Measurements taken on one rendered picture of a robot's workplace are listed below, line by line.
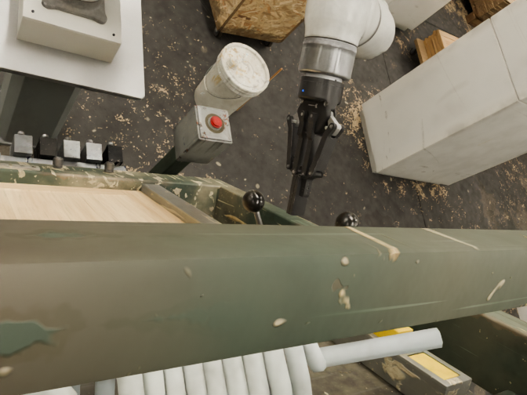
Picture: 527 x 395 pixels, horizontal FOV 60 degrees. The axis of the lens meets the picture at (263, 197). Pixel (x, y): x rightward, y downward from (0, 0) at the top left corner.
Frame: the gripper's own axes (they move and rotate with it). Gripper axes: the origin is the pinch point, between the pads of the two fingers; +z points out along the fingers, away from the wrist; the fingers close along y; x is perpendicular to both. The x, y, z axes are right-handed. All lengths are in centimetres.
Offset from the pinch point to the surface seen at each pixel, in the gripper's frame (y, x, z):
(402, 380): -32.8, 6.9, 14.2
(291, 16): 182, -120, -74
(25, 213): 33, 38, 14
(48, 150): 76, 27, 8
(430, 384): -36.2, 6.9, 12.5
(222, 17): 197, -81, -64
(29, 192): 50, 35, 14
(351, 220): -13.5, 0.2, 0.5
